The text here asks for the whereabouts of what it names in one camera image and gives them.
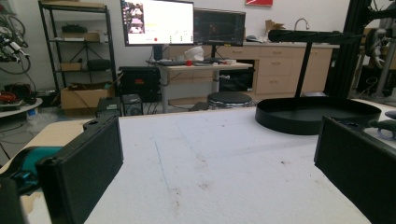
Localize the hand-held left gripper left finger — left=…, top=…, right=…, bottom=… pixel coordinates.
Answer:
left=35, top=115, right=124, bottom=224

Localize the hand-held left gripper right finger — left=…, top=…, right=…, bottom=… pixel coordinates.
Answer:
left=313, top=116, right=396, bottom=224

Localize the black oval tiered tray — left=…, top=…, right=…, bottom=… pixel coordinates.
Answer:
left=255, top=29, right=382, bottom=136

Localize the clear plastic bag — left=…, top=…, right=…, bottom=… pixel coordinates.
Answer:
left=26, top=108, right=59, bottom=133

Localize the black computer tower green label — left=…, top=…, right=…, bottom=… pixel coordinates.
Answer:
left=96, top=96, right=122, bottom=119

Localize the cardboard box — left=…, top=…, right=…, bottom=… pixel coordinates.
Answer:
left=60, top=82, right=116, bottom=110

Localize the white round table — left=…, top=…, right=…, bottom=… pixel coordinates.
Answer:
left=0, top=97, right=43, bottom=119

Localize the black case with red label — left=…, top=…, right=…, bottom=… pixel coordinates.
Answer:
left=118, top=65, right=162, bottom=104

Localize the wooden cabinet with drawers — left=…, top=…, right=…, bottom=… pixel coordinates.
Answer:
left=167, top=41, right=340, bottom=97

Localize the black metal shelf rack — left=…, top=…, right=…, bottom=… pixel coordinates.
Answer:
left=37, top=0, right=118, bottom=94

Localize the white foam board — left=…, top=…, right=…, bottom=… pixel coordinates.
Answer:
left=24, top=98, right=396, bottom=224

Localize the black round stool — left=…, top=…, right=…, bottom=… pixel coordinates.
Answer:
left=206, top=91, right=254, bottom=110

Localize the metal faucet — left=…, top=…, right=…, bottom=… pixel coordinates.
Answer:
left=293, top=18, right=311, bottom=32

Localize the wooden desk with grey legs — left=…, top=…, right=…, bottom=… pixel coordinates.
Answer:
left=155, top=60, right=254, bottom=115

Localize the bright computer monitor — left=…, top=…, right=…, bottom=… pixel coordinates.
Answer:
left=120, top=0, right=195, bottom=48

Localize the dark computer monitor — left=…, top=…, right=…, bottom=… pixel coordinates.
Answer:
left=192, top=7, right=247, bottom=48

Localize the black metal frame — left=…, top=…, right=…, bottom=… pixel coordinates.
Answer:
left=323, top=0, right=396, bottom=99

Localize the red wall sign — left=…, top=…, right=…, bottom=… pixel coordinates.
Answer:
left=245, top=0, right=274, bottom=7

